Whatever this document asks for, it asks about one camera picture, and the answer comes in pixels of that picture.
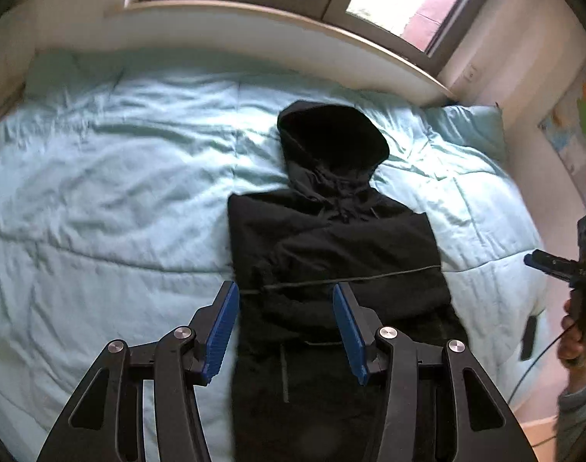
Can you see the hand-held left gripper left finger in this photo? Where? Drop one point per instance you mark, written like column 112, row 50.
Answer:
column 220, row 337

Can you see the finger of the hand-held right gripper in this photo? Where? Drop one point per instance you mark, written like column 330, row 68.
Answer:
column 550, row 263

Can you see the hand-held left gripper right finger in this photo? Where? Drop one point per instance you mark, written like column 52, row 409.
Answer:
column 350, row 337

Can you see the black hooded jacket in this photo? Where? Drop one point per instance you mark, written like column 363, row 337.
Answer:
column 345, row 250

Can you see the person's right forearm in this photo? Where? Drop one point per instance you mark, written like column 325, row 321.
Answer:
column 576, row 418

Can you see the person's right hand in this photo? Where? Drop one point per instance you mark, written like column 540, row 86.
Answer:
column 571, row 341

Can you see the light blue pillow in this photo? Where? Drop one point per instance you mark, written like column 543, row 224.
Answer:
column 470, row 127

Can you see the light blue duvet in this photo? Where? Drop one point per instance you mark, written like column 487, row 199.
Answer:
column 119, row 192

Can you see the white curved window sill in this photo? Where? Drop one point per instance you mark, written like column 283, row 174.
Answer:
column 293, row 38

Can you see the colourful wall poster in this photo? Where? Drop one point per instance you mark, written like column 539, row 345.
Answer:
column 576, row 125

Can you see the white wall socket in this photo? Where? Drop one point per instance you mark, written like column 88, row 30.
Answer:
column 471, row 72

